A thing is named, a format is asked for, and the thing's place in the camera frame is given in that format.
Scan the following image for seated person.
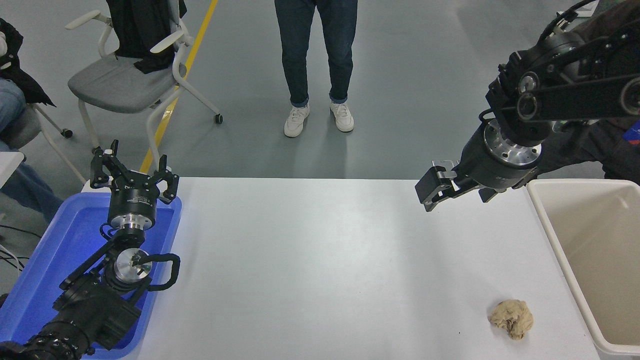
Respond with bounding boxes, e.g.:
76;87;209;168
0;17;65;223

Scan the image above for black garment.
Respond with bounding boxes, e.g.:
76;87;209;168
106;0;188;75

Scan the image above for large pale plastic bin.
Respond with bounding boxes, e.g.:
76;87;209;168
526;179;640;360

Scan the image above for blue plastic tray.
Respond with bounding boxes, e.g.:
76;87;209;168
0;192;183;360

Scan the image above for white wheeled chair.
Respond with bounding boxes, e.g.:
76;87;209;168
0;102;88;186

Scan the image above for grey seat white frame chair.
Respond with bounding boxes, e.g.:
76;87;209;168
65;0;224;168

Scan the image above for small white table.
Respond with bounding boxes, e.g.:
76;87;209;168
0;151;26;190

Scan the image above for black floor cable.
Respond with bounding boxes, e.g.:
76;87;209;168
0;224;43;239

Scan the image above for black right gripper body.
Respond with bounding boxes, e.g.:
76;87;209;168
457;125;541;192

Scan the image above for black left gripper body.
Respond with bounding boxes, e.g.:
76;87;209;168
108;170;161;217

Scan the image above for tan paper ball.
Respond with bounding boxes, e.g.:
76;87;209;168
488;299;534;341

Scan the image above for crouching person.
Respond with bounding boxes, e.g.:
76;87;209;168
530;0;640;186

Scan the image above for white furniture base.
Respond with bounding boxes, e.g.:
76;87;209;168
570;0;600;19

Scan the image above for blue red badge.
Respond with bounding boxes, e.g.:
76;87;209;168
622;120;640;147

